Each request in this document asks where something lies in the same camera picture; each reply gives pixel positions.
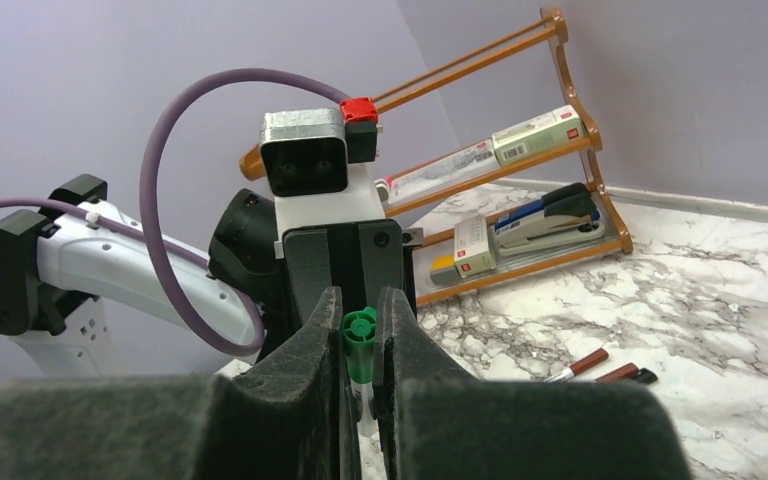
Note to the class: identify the wooden shelf rack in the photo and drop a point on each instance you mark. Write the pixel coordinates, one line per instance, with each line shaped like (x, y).
(551, 28)

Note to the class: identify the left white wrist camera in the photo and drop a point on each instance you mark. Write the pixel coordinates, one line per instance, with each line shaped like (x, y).
(318, 163)

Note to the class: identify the yellow sticky note block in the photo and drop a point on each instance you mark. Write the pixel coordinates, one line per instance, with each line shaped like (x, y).
(444, 271)

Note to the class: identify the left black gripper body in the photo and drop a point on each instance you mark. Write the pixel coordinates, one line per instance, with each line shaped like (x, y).
(286, 273)

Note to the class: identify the small white red box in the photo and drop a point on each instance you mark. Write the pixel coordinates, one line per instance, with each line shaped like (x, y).
(473, 250)

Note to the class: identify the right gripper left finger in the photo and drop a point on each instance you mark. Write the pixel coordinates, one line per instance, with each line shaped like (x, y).
(287, 417)

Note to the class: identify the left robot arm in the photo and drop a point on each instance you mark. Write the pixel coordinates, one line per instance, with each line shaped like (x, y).
(63, 256)

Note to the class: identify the white green box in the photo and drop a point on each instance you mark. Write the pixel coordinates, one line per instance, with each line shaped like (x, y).
(537, 135)

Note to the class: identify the long white package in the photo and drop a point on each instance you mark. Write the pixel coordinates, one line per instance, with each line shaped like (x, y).
(453, 169)

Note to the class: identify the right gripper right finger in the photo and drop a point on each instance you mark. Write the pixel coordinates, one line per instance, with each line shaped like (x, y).
(438, 421)

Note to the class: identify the green pen cap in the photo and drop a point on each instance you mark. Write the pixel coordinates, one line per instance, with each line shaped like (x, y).
(358, 330)

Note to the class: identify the blue black stapler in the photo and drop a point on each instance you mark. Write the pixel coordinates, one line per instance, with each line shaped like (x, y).
(564, 216)

